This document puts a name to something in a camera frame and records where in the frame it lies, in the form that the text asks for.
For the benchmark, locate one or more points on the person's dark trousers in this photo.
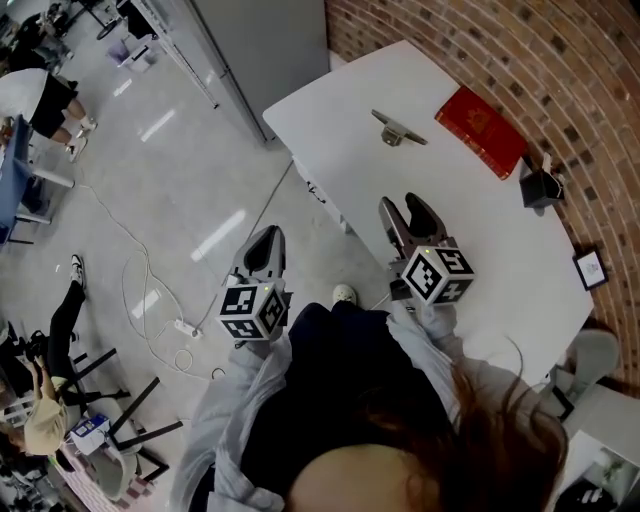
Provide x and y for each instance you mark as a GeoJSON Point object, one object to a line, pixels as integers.
{"type": "Point", "coordinates": [340, 360]}

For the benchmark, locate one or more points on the black picture frame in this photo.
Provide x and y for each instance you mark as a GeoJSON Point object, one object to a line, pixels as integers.
{"type": "Point", "coordinates": [590, 267]}

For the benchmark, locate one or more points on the red hardcover book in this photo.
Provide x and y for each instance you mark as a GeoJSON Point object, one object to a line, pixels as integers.
{"type": "Point", "coordinates": [480, 130]}

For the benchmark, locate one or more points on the blue table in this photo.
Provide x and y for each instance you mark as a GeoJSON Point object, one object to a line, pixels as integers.
{"type": "Point", "coordinates": [12, 190]}

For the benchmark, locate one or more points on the white box blue label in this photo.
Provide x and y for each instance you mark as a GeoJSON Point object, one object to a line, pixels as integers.
{"type": "Point", "coordinates": [90, 434]}

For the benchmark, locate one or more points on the black framed chair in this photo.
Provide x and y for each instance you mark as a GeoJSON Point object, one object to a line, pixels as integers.
{"type": "Point", "coordinates": [140, 405]}

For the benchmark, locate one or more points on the black backpack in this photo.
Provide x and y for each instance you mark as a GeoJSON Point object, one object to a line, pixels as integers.
{"type": "Point", "coordinates": [592, 500]}

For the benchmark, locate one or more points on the grey upholstered chair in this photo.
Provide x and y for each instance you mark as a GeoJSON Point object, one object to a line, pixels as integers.
{"type": "Point", "coordinates": [595, 355]}

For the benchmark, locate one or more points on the person's white shoe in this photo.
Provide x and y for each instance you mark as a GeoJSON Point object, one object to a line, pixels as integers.
{"type": "Point", "coordinates": [345, 294]}

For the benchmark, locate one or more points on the pink checkered mat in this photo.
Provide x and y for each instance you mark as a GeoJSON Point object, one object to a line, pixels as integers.
{"type": "Point", "coordinates": [80, 482]}

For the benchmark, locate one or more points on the person's left forearm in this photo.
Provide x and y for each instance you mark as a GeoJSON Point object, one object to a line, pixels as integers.
{"type": "Point", "coordinates": [235, 410]}

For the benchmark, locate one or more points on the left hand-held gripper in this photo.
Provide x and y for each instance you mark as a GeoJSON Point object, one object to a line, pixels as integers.
{"type": "Point", "coordinates": [240, 305]}

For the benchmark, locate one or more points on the grey metal cabinet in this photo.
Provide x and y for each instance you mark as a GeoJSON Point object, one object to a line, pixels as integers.
{"type": "Point", "coordinates": [270, 50]}

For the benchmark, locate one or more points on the black pen holder box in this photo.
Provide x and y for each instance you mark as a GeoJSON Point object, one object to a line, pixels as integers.
{"type": "Point", "coordinates": [537, 190]}

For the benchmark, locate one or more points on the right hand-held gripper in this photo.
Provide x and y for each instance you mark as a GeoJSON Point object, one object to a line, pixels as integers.
{"type": "Point", "coordinates": [440, 280]}

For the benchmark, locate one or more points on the person's right forearm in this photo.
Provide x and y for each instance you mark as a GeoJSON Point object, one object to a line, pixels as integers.
{"type": "Point", "coordinates": [440, 330]}

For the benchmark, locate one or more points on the white drawer cabinet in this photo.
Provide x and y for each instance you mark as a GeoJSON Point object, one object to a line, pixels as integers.
{"type": "Point", "coordinates": [325, 210]}

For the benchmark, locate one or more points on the white power strip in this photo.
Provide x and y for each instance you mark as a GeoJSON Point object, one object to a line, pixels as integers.
{"type": "Point", "coordinates": [186, 327]}

